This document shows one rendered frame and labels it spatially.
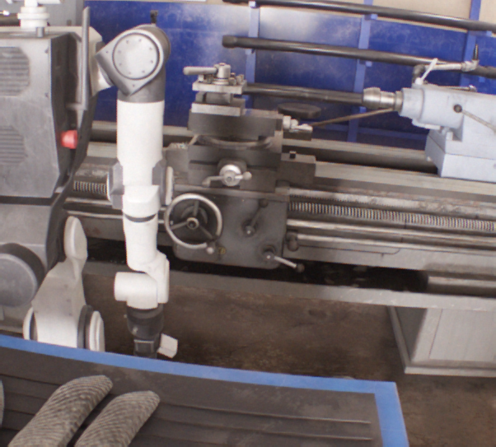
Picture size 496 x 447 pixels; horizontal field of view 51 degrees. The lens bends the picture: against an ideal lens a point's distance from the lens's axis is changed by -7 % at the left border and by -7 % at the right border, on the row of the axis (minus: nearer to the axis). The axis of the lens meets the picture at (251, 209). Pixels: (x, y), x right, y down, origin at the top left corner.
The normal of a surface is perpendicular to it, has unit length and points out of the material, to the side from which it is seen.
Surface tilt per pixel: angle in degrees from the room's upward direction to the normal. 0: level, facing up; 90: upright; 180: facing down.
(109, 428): 15
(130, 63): 90
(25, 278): 90
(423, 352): 90
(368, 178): 36
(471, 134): 66
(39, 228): 45
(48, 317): 100
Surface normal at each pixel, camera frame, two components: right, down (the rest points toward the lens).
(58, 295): 0.04, 0.54
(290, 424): 0.07, -0.92
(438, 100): -0.07, 0.29
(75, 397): 0.14, -0.77
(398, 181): 0.02, -0.54
